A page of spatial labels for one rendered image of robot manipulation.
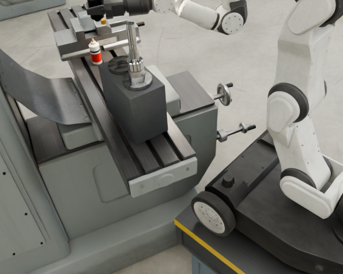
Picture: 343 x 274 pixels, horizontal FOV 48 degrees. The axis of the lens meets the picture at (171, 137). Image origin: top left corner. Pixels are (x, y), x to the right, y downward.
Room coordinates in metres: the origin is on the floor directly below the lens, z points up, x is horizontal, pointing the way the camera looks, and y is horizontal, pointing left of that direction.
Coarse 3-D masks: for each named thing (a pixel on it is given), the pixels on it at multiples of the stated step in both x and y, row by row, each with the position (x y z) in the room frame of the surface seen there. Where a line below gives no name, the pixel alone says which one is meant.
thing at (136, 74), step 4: (128, 68) 0.93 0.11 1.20; (132, 68) 0.92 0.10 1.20; (136, 68) 0.92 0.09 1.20; (140, 68) 0.92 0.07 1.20; (128, 72) 0.93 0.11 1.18; (132, 72) 0.92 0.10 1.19; (136, 72) 0.92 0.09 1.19; (140, 72) 0.92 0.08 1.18; (144, 72) 0.94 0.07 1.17; (132, 76) 0.92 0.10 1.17; (136, 76) 0.92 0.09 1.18; (140, 76) 0.92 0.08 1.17; (144, 76) 0.94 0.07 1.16; (132, 80) 0.92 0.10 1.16; (136, 80) 0.92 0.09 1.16; (140, 80) 0.92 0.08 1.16
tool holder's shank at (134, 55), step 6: (126, 24) 0.94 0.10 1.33; (132, 24) 0.93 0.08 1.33; (126, 30) 0.94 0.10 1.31; (132, 30) 0.93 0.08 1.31; (132, 36) 0.93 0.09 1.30; (132, 42) 0.93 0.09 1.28; (132, 48) 0.93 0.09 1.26; (132, 54) 0.93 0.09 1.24; (138, 54) 0.94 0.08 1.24; (132, 60) 0.93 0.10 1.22
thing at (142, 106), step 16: (112, 64) 1.03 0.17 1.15; (112, 80) 0.96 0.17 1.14; (128, 80) 0.93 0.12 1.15; (144, 80) 0.93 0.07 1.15; (112, 96) 0.98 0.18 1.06; (128, 96) 0.88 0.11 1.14; (144, 96) 0.88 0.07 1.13; (160, 96) 0.91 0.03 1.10; (112, 112) 1.01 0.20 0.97; (128, 112) 0.88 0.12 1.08; (144, 112) 0.88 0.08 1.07; (160, 112) 0.91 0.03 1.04; (128, 128) 0.90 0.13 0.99; (144, 128) 0.88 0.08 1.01; (160, 128) 0.90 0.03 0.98
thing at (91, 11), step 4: (88, 8) 1.24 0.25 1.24; (92, 8) 1.24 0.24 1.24; (96, 8) 1.24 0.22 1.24; (100, 8) 1.24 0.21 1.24; (104, 8) 1.24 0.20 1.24; (88, 12) 1.23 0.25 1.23; (92, 12) 1.23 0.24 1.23; (96, 12) 1.24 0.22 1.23; (100, 12) 1.24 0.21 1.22; (104, 12) 1.23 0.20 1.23
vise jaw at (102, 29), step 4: (104, 16) 1.56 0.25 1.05; (96, 24) 1.46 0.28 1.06; (100, 24) 1.46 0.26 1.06; (104, 24) 1.46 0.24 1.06; (108, 24) 1.48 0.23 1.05; (96, 28) 1.44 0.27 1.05; (100, 28) 1.45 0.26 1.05; (104, 28) 1.45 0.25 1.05; (108, 28) 1.46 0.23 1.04; (100, 32) 1.44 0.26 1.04; (104, 32) 1.45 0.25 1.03; (108, 32) 1.46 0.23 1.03
